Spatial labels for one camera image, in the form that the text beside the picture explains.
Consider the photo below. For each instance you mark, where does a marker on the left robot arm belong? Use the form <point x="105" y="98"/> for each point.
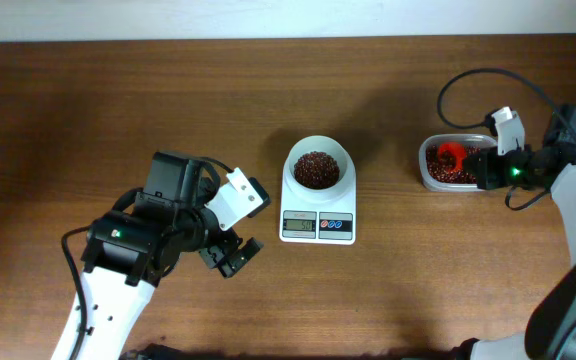
<point x="115" y="283"/>

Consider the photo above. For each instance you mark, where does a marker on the white round bowl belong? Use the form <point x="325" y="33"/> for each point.
<point x="321" y="144"/>

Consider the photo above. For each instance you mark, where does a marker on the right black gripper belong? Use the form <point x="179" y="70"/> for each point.
<point x="481" y="170"/>

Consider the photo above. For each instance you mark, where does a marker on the orange measuring scoop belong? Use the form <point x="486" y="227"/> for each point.
<point x="454" y="150"/>

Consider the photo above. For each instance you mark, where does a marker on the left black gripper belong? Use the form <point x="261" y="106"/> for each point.
<point x="228" y="241"/>

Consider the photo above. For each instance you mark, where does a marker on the red adzuki beans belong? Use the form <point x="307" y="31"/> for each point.
<point x="440" y="168"/>

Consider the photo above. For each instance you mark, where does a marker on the white digital kitchen scale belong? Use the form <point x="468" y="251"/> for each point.
<point x="323" y="216"/>

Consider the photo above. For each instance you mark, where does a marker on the adzuki beans in bowl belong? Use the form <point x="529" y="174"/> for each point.
<point x="316" y="170"/>

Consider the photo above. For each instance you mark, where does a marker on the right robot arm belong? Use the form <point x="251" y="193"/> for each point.
<point x="551" y="329"/>

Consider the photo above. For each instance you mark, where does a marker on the clear plastic food container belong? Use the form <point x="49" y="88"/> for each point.
<point x="476" y="140"/>

